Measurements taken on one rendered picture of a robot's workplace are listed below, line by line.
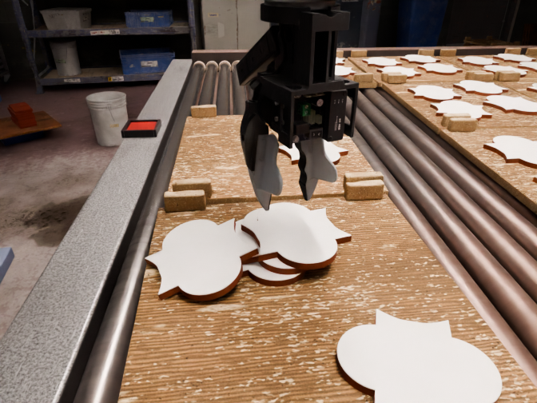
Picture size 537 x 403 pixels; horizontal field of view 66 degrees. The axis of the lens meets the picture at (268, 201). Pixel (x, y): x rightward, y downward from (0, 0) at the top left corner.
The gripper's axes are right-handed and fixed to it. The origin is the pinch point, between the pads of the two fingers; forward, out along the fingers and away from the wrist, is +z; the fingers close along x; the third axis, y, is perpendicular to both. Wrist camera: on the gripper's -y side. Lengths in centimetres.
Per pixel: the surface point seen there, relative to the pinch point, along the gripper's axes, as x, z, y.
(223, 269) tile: -9.2, 5.7, 3.4
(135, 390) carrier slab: -20.6, 8.1, 12.3
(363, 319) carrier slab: 1.6, 8.0, 14.3
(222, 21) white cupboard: 168, 34, -463
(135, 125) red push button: -7, 9, -58
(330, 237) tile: 4.0, 5.0, 4.3
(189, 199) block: -7.6, 6.0, -13.9
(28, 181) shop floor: -53, 102, -256
